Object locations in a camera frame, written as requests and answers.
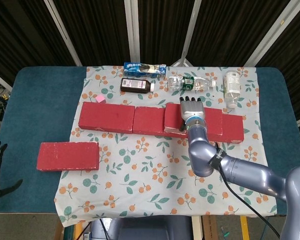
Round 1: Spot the clear bottle with green label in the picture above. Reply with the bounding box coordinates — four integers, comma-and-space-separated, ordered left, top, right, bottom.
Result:
167, 75, 217, 92

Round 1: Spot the clear bottle with white label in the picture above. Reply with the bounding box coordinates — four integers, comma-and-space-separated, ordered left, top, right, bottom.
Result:
223, 70, 241, 109

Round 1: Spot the blue cookie package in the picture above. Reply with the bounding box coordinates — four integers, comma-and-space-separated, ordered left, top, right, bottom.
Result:
123, 61, 167, 78

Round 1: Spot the blue felt table cover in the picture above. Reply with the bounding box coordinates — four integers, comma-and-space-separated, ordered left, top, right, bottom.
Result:
0, 66, 300, 216

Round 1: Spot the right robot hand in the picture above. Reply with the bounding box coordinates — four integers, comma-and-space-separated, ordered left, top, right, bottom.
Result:
178, 95, 207, 132

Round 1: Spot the brown medicine bottle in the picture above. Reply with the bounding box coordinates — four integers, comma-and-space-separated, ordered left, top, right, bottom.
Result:
120, 77, 155, 95

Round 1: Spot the red brick row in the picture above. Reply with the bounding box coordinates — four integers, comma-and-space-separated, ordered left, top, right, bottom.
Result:
78, 101, 136, 133
132, 106, 190, 139
188, 113, 245, 144

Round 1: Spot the dark pleated curtain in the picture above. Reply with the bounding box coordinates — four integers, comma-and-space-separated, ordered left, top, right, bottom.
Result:
0, 0, 300, 121

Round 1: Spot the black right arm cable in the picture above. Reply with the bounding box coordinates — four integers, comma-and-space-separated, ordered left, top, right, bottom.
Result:
213, 141, 282, 240

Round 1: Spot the blue grey robot torso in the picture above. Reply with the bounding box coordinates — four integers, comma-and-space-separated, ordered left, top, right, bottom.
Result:
91, 215, 193, 240

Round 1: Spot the floral tablecloth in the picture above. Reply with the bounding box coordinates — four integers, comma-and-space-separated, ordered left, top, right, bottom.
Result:
54, 65, 278, 228

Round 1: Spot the white metal frame post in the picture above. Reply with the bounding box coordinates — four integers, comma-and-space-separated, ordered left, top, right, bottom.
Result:
171, 0, 203, 68
243, 0, 299, 68
124, 0, 143, 67
44, 0, 83, 67

